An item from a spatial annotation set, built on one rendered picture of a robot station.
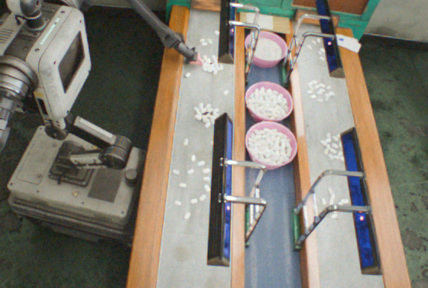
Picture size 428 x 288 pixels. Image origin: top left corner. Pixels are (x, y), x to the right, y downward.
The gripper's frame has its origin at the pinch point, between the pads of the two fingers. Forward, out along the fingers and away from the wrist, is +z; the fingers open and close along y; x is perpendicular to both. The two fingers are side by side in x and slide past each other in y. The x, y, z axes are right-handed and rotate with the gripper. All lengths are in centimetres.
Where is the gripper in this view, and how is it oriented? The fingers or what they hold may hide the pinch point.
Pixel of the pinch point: (201, 63)
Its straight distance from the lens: 234.3
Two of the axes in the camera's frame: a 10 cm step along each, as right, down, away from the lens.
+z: 6.7, 4.6, 5.8
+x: -7.4, 3.9, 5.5
